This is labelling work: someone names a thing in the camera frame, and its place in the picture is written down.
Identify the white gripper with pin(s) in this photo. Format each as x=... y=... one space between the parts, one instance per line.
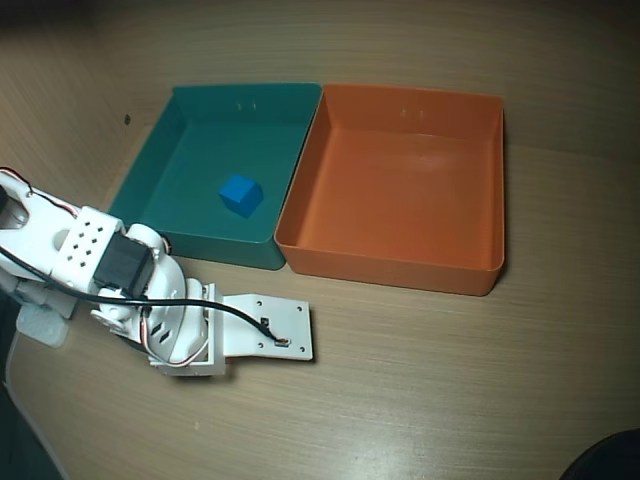
x=206 y=345

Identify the white robot base clamp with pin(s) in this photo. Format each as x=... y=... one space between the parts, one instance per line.
x=42 y=332

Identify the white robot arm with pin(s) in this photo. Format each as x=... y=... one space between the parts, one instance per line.
x=85 y=235

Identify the blue cube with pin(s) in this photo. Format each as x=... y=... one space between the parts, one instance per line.
x=240 y=194

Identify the teal plastic box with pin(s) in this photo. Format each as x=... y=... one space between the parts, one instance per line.
x=200 y=150

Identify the orange plastic box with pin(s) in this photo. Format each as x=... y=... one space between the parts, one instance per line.
x=400 y=210

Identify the dark round object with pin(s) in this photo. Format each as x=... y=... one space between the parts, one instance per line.
x=610 y=460

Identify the white wrist camera mount plate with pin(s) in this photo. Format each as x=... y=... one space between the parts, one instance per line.
x=240 y=325

